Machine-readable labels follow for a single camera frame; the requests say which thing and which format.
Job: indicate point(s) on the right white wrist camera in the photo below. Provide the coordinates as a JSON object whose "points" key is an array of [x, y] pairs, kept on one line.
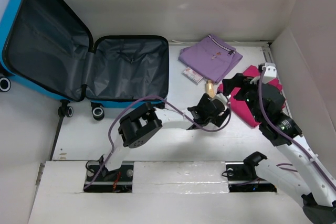
{"points": [[269, 72]]}

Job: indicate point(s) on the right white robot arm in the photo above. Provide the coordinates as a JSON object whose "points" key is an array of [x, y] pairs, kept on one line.
{"points": [[313, 187]]}

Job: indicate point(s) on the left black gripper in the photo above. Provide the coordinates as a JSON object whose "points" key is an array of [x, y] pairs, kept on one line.
{"points": [[217, 120]]}

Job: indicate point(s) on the purple shirt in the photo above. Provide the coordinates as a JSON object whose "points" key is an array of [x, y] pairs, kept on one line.
{"points": [[212, 58]]}

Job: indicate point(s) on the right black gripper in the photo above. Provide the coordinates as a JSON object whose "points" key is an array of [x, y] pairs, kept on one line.
{"points": [[238, 80]]}

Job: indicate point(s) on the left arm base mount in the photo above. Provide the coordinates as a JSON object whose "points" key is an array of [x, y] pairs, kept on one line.
{"points": [[116, 181]]}

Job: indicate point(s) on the small pink printed card pack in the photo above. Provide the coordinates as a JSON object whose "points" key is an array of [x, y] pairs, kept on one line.
{"points": [[192, 75]]}

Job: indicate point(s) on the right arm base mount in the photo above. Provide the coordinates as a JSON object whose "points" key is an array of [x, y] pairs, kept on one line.
{"points": [[240, 181]]}

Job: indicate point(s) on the beige cosmetic tube gold cap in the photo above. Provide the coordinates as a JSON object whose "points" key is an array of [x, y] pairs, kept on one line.
{"points": [[210, 88]]}

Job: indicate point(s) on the blue hard-shell suitcase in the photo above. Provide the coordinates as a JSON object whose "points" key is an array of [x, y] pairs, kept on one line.
{"points": [[47, 47]]}

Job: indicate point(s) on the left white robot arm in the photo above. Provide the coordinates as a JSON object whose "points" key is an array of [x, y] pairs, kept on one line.
{"points": [[133, 129]]}

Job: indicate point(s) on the magenta garment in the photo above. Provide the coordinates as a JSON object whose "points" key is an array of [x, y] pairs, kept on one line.
{"points": [[240, 108]]}

